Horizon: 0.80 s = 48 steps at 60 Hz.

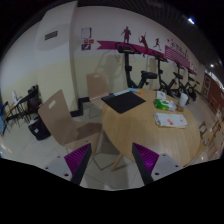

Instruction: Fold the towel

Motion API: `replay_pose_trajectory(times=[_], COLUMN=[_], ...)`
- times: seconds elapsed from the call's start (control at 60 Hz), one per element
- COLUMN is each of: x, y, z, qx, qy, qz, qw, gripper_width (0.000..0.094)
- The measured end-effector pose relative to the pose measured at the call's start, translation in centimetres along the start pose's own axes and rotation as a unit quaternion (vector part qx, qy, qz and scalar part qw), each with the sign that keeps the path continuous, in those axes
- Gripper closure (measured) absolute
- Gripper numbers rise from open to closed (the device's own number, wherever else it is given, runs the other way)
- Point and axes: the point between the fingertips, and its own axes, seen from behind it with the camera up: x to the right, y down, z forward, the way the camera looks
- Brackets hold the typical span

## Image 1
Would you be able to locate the green wet wipes pack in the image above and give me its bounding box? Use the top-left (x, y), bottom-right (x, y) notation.
top-left (154, 99), bottom-right (176, 111)

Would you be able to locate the beige plywood chair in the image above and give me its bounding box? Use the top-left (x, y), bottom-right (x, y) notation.
top-left (86, 72), bottom-right (109, 110)
top-left (38, 90), bottom-right (102, 154)

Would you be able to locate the white tissue pack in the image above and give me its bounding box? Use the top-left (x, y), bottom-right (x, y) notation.
top-left (156, 90), bottom-right (166, 100)

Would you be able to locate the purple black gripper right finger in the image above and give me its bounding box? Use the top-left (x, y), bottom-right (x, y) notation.
top-left (132, 143), bottom-right (159, 185)

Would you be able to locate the white paper cup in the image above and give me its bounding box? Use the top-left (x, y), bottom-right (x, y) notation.
top-left (178, 93), bottom-right (188, 107)

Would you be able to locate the black bag on floor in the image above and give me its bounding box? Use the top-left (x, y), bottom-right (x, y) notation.
top-left (28, 117), bottom-right (51, 141)

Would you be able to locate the black folding stand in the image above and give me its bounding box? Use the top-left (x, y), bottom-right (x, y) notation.
top-left (2, 84), bottom-right (43, 126)

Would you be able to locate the wall air vent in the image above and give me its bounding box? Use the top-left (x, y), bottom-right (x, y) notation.
top-left (44, 31), bottom-right (58, 41)

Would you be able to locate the far beige plywood chair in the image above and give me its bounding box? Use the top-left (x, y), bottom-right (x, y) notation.
top-left (86, 72), bottom-right (109, 110)

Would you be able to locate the near beige plywood chair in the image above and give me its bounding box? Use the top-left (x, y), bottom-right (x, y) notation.
top-left (38, 90), bottom-right (102, 154)

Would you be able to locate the black exercise bike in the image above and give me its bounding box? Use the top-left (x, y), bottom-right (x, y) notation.
top-left (178, 68), bottom-right (199, 101)
top-left (115, 41), bottom-right (158, 90)
top-left (153, 51), bottom-right (183, 98)

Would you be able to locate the nearest black exercise bike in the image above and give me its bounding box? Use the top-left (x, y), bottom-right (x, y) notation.
top-left (115, 41), bottom-right (158, 90)

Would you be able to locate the round wooden table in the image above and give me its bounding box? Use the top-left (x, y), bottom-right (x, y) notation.
top-left (102, 89), bottom-right (200, 170)

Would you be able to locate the blue orange marker pen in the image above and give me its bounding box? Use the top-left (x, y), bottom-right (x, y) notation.
top-left (128, 88), bottom-right (142, 94)

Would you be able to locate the white wall poster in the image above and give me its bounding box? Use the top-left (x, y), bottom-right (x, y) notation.
top-left (81, 27), bottom-right (92, 39)

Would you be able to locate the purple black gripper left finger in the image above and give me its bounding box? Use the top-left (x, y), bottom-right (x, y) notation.
top-left (64, 143), bottom-right (92, 185)

